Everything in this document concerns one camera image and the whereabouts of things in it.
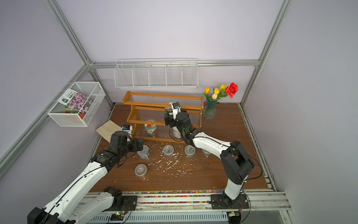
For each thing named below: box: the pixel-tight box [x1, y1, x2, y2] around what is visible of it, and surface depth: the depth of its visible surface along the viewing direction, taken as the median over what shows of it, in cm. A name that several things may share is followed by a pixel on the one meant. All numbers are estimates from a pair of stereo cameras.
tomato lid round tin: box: [144, 123, 158, 137], surface depth 97 cm
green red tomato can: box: [165, 106, 174, 116], surface depth 84 cm
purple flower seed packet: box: [57, 88, 94, 115], surface depth 75 cm
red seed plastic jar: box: [134, 163, 148, 177], surface depth 81 cm
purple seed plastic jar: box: [163, 144, 174, 156], surface depth 90 cm
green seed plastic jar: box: [184, 144, 196, 158], surface depth 89 cm
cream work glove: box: [95, 119, 123, 144], surface depth 107 cm
